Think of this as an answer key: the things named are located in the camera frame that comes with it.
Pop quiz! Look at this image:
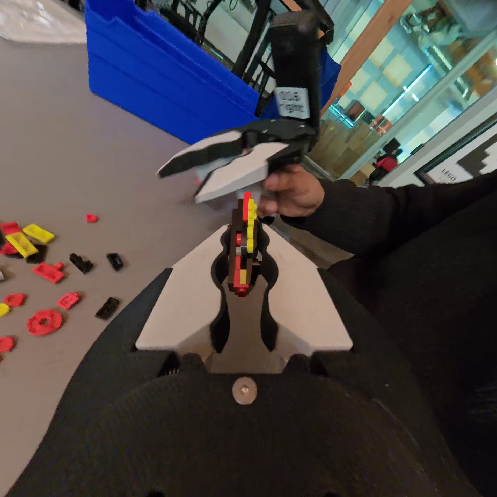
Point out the stack of cardboard boxes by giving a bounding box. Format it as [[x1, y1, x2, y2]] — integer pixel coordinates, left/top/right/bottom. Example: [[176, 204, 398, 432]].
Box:
[[311, 116, 379, 185]]

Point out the black yellow red lego model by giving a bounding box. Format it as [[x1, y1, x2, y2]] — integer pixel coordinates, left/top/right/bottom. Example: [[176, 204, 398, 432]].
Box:
[[227, 192, 263, 298]]

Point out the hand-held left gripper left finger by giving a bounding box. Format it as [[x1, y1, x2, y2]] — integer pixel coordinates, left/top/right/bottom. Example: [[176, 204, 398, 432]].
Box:
[[135, 224, 233, 366]]

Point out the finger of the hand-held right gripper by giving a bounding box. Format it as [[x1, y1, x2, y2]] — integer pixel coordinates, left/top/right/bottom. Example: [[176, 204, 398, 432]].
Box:
[[156, 130, 246, 179], [193, 142, 290, 204]]

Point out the red round lego plate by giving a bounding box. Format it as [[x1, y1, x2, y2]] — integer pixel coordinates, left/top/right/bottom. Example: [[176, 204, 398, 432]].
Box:
[[26, 309, 63, 336]]

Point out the person's right forearm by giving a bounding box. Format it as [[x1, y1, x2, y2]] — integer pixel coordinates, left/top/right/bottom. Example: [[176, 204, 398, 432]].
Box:
[[277, 171, 497, 259]]

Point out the crinkled clear plastic sheet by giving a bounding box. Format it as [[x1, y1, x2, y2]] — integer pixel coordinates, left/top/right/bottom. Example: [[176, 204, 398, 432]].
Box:
[[0, 0, 87, 44]]

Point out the person's right hand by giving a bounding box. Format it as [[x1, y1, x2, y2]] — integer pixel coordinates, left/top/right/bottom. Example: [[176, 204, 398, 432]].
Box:
[[257, 164, 325, 218]]

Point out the person's black sweater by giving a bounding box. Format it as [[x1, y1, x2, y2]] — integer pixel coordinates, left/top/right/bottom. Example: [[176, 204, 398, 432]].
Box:
[[326, 186, 497, 497]]

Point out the long black lego plate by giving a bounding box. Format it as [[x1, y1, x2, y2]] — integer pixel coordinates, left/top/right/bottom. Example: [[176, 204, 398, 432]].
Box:
[[95, 297, 121, 321]]

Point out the framed black white poster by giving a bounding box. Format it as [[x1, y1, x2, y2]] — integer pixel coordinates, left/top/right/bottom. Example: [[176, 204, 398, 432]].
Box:
[[413, 113, 497, 186]]

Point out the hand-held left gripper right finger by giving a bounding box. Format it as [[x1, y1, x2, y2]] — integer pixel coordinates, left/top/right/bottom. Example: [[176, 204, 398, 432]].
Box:
[[259, 225, 353, 362]]

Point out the pile of lego pieces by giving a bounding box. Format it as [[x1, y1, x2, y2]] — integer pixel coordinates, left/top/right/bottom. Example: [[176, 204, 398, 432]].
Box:
[[0, 221, 66, 354]]

